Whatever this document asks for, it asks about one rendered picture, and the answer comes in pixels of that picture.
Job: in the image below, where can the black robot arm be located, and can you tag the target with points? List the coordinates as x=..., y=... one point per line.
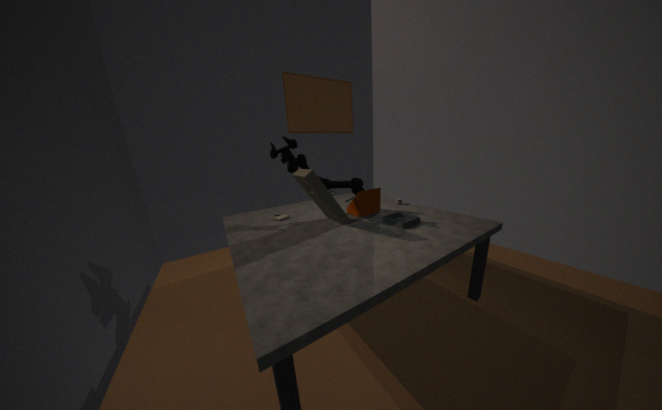
x=293, y=163

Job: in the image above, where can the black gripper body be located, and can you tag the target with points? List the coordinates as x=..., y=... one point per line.
x=284, y=150

